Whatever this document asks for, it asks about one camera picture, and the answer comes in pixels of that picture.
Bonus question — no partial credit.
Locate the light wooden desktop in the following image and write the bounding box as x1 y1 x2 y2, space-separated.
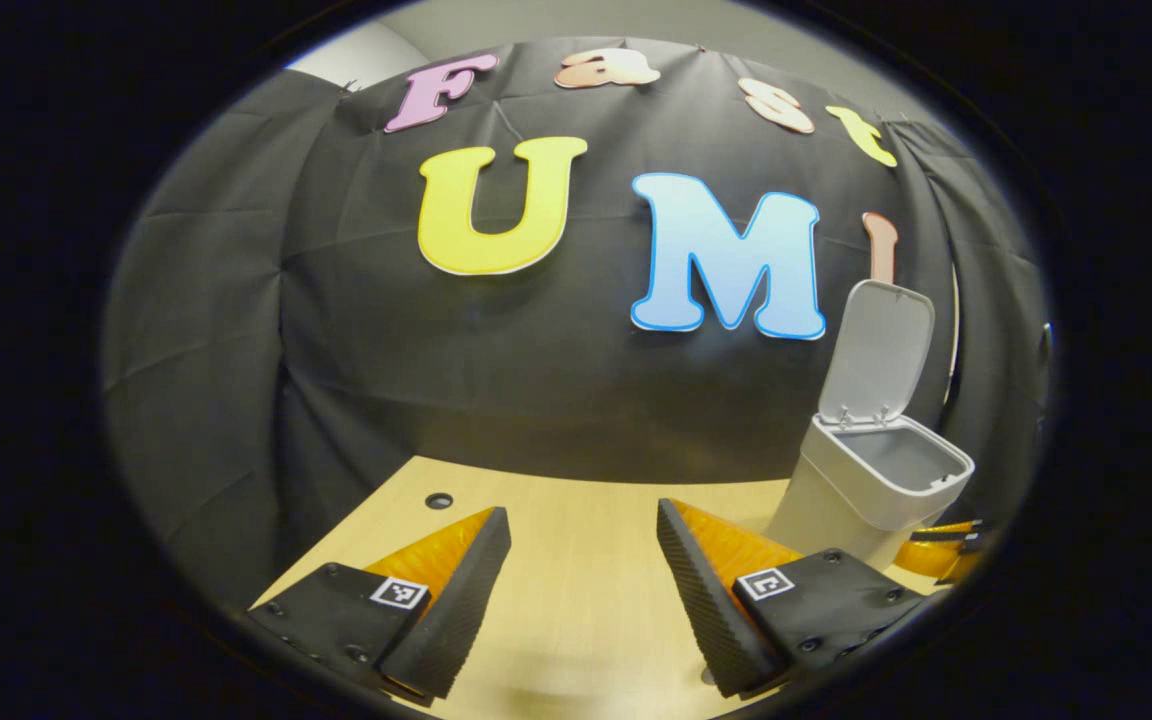
251 455 949 720

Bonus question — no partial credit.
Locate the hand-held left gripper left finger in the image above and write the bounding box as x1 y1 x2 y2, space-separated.
246 506 513 701

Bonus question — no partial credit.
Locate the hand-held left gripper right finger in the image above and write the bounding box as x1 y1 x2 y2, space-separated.
656 498 927 699

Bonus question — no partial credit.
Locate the white desktop garbage bin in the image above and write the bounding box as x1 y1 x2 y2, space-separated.
764 280 976 571

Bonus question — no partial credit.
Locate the black backdrop cloth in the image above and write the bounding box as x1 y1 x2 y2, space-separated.
101 40 1052 611

